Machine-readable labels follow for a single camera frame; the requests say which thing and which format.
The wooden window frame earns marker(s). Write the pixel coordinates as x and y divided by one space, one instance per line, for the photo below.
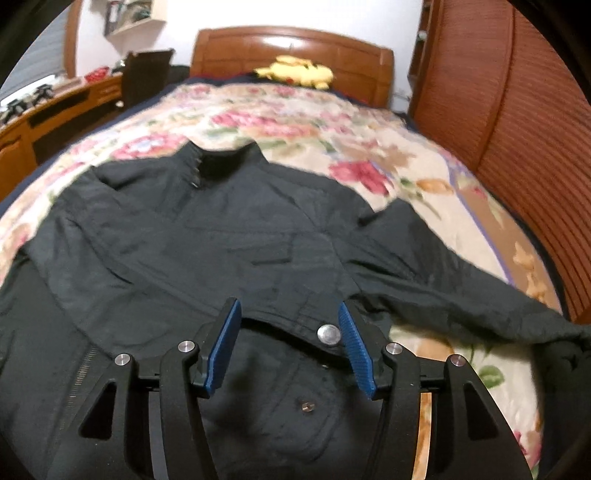
73 41

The wooden desk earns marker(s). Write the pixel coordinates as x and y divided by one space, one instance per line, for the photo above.
14 138

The wooden louvred wardrobe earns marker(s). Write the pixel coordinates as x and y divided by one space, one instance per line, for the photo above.
508 92

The white wall shelf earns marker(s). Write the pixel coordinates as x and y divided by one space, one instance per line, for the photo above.
138 25

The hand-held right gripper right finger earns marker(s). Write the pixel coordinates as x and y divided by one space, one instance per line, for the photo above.
355 346

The red basket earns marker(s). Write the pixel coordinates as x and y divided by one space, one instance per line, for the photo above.
98 74

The wooden bed headboard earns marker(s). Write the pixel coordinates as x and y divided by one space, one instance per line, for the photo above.
323 50

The grey window blind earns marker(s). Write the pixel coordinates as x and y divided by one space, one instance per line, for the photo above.
41 60

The dark brown chair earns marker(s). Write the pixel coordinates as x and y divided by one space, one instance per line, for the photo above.
147 74

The floral blanket bed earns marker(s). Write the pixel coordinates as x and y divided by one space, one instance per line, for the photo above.
300 124

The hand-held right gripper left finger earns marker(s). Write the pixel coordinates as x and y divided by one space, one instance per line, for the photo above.
224 344

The black jacket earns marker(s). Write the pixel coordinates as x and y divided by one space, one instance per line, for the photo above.
184 240

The yellow plush toy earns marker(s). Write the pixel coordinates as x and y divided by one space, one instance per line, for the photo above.
295 69

